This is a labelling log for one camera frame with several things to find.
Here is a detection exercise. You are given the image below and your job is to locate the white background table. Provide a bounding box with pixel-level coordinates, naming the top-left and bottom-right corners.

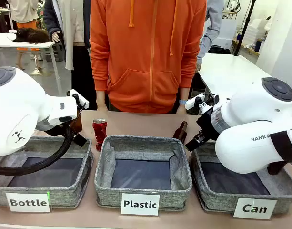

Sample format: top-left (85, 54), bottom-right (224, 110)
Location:
top-left (0, 32), bottom-right (63, 91)

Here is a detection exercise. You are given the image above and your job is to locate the person's left forearm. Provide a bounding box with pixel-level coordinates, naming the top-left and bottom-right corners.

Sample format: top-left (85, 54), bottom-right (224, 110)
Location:
top-left (179, 87), bottom-right (191, 101)

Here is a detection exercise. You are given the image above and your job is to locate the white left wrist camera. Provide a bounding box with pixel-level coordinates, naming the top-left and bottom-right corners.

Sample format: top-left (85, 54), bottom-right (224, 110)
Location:
top-left (66, 89), bottom-right (90, 109)

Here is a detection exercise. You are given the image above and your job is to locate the bystander in orange shorts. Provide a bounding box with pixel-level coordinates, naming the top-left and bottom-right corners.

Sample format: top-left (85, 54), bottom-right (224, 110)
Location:
top-left (7, 0), bottom-right (45, 70)

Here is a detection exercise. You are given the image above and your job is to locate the white Can label sign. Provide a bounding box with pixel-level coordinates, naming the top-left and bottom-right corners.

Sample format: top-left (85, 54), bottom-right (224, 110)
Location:
top-left (232, 197), bottom-right (278, 220)

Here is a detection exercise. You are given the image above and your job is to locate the black plush cat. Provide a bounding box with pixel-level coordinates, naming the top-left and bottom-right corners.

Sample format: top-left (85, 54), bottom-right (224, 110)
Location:
top-left (12, 27), bottom-right (50, 45)

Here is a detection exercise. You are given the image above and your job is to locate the white Bottle label sign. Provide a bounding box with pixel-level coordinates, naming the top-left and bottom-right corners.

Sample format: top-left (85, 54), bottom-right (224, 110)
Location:
top-left (5, 192), bottom-right (52, 213)

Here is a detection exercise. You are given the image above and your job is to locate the person in orange hoodie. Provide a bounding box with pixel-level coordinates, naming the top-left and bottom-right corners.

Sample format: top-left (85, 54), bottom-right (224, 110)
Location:
top-left (89, 0), bottom-right (208, 114)

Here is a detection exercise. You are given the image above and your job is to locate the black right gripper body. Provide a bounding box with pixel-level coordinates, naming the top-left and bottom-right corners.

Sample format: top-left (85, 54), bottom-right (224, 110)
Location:
top-left (196, 110), bottom-right (221, 142)

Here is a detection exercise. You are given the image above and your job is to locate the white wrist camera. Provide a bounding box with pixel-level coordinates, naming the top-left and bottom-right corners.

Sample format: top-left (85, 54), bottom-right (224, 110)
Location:
top-left (184, 93), bottom-right (220, 113)
top-left (66, 89), bottom-right (90, 109)

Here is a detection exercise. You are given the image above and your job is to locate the crushed red soda can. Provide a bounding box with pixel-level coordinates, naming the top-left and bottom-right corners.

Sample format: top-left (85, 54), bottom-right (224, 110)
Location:
top-left (92, 118), bottom-right (108, 152)

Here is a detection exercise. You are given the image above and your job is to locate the black bag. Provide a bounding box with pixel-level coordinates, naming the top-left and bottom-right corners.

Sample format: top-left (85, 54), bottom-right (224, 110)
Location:
top-left (208, 44), bottom-right (232, 54)

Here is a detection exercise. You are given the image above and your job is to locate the grey fabric plastic basket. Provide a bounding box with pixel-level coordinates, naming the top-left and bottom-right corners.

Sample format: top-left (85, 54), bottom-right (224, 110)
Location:
top-left (94, 135), bottom-right (193, 212)

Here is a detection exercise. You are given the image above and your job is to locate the black tripod pole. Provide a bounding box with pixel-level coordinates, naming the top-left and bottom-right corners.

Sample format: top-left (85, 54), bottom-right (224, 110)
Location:
top-left (233, 0), bottom-right (255, 57)

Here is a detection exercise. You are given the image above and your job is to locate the white Plastic label sign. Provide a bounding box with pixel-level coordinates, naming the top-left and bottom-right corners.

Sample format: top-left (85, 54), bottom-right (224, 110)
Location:
top-left (121, 193), bottom-right (160, 217)

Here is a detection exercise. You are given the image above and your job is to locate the large white side table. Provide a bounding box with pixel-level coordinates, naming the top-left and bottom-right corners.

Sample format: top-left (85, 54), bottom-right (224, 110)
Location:
top-left (197, 52), bottom-right (292, 96)

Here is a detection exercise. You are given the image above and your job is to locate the grey fabric can basket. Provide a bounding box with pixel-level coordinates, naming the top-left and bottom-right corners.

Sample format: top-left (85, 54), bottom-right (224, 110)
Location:
top-left (189, 140), bottom-right (292, 214)

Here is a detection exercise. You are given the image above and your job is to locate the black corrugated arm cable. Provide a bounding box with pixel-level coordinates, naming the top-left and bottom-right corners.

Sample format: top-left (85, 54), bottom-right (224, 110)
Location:
top-left (0, 124), bottom-right (74, 177)

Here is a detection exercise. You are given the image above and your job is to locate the bystander in grey shirt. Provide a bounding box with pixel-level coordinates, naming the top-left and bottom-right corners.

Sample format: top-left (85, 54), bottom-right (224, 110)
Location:
top-left (196, 0), bottom-right (222, 73)

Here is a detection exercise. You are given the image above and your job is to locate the person's right forearm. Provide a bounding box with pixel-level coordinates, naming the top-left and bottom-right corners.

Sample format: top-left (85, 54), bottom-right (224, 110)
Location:
top-left (96, 90), bottom-right (106, 108)

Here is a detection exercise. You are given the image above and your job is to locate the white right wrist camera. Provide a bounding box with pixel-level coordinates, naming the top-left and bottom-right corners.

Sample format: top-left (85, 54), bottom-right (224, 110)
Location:
top-left (184, 93), bottom-right (220, 113)

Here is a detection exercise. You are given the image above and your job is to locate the grey fabric bottle basket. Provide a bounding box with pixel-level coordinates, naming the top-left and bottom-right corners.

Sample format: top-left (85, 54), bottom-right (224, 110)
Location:
top-left (0, 135), bottom-right (94, 208)

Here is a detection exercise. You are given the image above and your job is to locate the white storage boxes stack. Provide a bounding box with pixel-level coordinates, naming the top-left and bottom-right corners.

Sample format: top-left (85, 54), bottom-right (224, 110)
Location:
top-left (243, 18), bottom-right (272, 42)

